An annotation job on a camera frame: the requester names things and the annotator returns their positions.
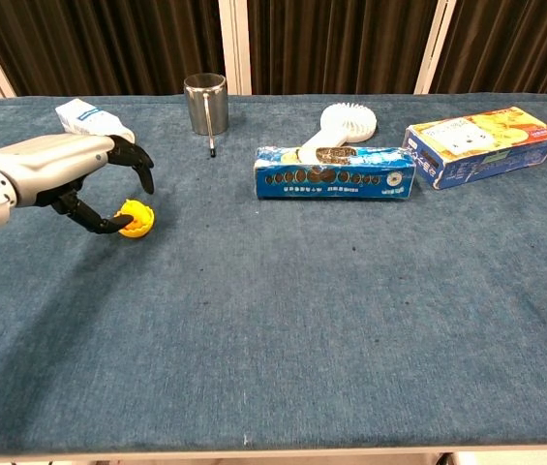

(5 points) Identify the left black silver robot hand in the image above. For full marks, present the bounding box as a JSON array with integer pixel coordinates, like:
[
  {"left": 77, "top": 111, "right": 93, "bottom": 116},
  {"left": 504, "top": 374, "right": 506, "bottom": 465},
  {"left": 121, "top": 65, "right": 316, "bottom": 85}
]
[{"left": 0, "top": 134, "right": 156, "bottom": 235}]

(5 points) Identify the yellow round disc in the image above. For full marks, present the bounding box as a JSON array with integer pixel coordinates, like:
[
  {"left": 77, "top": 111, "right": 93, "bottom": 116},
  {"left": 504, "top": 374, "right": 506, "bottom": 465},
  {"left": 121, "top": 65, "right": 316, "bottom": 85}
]
[{"left": 116, "top": 198, "right": 157, "bottom": 240}]

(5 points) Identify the white blue tube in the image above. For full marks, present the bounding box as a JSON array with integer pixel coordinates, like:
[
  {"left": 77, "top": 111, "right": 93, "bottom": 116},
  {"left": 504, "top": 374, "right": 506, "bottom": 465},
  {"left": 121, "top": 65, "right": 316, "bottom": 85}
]
[{"left": 54, "top": 98, "right": 136, "bottom": 144}]

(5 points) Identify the black curtain panel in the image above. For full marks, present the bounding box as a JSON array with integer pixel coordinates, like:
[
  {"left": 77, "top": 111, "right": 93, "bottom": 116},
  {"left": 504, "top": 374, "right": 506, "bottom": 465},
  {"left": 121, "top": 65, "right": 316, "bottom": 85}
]
[
  {"left": 0, "top": 0, "right": 226, "bottom": 97},
  {"left": 247, "top": 0, "right": 439, "bottom": 96},
  {"left": 430, "top": 0, "right": 547, "bottom": 103}
]

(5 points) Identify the blue cookie box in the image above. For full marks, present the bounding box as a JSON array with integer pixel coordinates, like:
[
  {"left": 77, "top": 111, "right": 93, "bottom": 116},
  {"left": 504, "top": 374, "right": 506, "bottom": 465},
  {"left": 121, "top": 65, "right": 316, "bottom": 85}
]
[{"left": 253, "top": 143, "right": 418, "bottom": 202}]

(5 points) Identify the blue table cloth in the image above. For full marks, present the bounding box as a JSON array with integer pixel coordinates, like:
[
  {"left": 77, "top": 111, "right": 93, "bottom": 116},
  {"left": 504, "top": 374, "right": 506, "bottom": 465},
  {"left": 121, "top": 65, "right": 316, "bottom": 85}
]
[{"left": 0, "top": 93, "right": 547, "bottom": 457}]

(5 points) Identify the white handheld fan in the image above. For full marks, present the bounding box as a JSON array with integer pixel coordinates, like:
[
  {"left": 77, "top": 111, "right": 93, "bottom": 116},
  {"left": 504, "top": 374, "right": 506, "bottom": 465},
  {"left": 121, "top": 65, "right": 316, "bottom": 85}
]
[{"left": 300, "top": 102, "right": 380, "bottom": 164}]

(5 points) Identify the orange cookie box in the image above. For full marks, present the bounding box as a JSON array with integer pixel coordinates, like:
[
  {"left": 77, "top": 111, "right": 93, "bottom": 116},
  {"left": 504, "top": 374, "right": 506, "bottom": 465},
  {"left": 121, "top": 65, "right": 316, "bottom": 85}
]
[{"left": 403, "top": 106, "right": 547, "bottom": 191}]

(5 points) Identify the steel cup with handle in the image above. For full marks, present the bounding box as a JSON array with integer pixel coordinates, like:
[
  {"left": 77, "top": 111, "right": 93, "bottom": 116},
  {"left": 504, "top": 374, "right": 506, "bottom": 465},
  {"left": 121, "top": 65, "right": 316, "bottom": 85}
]
[{"left": 183, "top": 73, "right": 229, "bottom": 159}]

